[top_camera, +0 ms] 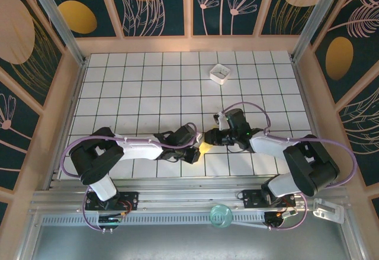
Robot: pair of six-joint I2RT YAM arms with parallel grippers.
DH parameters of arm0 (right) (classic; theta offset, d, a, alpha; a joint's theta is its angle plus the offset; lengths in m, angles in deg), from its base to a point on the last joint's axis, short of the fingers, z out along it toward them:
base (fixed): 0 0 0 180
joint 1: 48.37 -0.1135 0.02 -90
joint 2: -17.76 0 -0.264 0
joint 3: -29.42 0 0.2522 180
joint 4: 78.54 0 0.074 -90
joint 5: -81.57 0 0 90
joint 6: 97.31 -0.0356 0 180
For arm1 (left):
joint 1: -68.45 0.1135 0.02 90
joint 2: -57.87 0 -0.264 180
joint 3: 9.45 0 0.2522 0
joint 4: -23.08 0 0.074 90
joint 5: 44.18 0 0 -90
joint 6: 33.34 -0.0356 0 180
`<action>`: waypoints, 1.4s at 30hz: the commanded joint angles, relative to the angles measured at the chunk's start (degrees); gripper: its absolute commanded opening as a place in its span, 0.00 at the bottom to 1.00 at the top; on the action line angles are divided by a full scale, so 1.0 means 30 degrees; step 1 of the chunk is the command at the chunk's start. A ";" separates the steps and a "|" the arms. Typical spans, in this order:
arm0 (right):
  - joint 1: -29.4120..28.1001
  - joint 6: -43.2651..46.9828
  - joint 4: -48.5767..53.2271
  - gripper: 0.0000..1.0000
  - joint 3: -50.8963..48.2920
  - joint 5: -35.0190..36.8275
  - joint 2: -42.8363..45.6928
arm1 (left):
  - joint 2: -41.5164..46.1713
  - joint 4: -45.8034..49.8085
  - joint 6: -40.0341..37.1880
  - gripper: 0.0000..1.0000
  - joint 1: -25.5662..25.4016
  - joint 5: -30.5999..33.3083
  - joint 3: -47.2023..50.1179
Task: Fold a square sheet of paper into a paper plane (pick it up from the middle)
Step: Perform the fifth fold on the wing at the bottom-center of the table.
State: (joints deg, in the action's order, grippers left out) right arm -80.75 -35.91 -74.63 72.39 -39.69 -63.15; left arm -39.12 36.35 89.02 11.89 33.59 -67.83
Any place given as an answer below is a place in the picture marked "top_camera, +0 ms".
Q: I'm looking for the slotted grey cable duct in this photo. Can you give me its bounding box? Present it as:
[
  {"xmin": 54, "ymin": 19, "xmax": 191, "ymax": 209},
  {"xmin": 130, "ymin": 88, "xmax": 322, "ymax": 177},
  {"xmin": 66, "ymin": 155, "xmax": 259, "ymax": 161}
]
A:
[{"xmin": 41, "ymin": 212, "xmax": 267, "ymax": 227}]

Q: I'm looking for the yellow cloth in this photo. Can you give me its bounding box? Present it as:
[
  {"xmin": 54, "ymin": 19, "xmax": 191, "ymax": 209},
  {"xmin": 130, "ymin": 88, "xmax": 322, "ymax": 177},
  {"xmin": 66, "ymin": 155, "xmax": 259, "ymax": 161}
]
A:
[{"xmin": 198, "ymin": 142, "xmax": 213, "ymax": 156}]

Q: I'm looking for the aluminium side rail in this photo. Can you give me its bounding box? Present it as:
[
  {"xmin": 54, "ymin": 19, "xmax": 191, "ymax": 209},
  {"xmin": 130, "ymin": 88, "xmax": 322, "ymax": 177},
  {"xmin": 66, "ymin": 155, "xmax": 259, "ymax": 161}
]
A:
[
  {"xmin": 291, "ymin": 60, "xmax": 338, "ymax": 184},
  {"xmin": 44, "ymin": 60, "xmax": 88, "ymax": 190}
]

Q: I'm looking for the right black controller board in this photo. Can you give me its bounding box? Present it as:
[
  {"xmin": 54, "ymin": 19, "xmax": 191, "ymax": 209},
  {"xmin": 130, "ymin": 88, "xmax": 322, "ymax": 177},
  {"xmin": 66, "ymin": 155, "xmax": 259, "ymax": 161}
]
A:
[{"xmin": 263, "ymin": 211, "xmax": 297, "ymax": 231}]

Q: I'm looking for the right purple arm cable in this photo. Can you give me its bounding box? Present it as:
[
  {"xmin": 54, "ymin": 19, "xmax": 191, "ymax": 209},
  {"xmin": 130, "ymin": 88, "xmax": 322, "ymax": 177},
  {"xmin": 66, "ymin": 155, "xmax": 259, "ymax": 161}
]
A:
[{"xmin": 221, "ymin": 101, "xmax": 356, "ymax": 232}]

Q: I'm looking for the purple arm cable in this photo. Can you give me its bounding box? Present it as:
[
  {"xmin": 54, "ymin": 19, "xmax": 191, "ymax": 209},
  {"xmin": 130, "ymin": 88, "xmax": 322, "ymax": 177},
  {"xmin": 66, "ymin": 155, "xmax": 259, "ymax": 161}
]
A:
[
  {"xmin": 60, "ymin": 122, "xmax": 199, "ymax": 234},
  {"xmin": 221, "ymin": 101, "xmax": 356, "ymax": 232}
]

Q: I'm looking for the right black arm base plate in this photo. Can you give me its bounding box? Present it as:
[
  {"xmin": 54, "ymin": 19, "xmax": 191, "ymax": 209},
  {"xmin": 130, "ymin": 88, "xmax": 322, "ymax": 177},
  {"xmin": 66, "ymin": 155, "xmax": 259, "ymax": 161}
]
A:
[{"xmin": 242, "ymin": 188, "xmax": 296, "ymax": 209}]

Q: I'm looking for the white square box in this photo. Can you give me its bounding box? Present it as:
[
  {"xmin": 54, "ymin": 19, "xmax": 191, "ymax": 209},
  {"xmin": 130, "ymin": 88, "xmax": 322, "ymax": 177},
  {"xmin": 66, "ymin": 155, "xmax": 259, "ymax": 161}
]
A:
[{"xmin": 208, "ymin": 63, "xmax": 232, "ymax": 85}]

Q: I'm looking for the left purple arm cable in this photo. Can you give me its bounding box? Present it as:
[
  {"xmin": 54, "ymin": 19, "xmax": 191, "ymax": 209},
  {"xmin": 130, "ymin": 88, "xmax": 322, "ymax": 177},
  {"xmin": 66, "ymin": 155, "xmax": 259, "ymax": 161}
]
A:
[{"xmin": 60, "ymin": 122, "xmax": 199, "ymax": 234}]

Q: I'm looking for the aluminium corner post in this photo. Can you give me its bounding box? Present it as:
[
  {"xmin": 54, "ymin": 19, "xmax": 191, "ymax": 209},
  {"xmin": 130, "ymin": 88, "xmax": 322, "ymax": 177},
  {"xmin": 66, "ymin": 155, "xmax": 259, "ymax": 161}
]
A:
[
  {"xmin": 290, "ymin": 0, "xmax": 347, "ymax": 62},
  {"xmin": 25, "ymin": 0, "xmax": 88, "ymax": 65}
]

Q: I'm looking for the clear round glass cup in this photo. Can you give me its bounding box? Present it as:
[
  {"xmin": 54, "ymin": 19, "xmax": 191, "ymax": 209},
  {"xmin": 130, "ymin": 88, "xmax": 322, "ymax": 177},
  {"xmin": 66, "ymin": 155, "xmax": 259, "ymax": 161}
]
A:
[{"xmin": 209, "ymin": 203, "xmax": 233, "ymax": 230}]

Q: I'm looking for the left black controller board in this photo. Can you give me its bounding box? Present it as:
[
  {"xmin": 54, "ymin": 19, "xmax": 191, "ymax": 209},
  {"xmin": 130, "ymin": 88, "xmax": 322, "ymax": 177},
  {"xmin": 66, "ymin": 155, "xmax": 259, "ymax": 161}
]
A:
[{"xmin": 97, "ymin": 212, "xmax": 125, "ymax": 233}]

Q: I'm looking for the grey metal sheet panel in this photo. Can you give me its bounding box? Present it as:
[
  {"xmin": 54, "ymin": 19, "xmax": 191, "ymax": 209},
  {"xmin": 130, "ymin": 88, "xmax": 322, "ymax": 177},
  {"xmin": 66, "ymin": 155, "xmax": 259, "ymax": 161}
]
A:
[{"xmin": 29, "ymin": 224, "xmax": 361, "ymax": 260}]

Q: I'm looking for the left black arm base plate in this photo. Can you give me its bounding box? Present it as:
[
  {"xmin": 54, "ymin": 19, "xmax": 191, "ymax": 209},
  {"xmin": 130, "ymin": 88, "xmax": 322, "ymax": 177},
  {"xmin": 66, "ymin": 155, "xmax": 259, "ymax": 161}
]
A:
[{"xmin": 85, "ymin": 191, "xmax": 140, "ymax": 211}]

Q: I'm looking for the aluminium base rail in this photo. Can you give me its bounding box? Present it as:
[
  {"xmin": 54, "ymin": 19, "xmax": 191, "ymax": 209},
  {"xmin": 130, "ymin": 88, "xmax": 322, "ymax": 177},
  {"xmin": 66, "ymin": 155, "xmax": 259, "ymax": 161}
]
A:
[{"xmin": 29, "ymin": 176, "xmax": 350, "ymax": 213}]

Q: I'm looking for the black controller board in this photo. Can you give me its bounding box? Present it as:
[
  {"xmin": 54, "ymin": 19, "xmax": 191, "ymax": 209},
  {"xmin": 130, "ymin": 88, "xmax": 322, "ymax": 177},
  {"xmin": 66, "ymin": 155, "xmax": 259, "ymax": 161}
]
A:
[
  {"xmin": 263, "ymin": 211, "xmax": 297, "ymax": 231},
  {"xmin": 97, "ymin": 212, "xmax": 125, "ymax": 233}
]

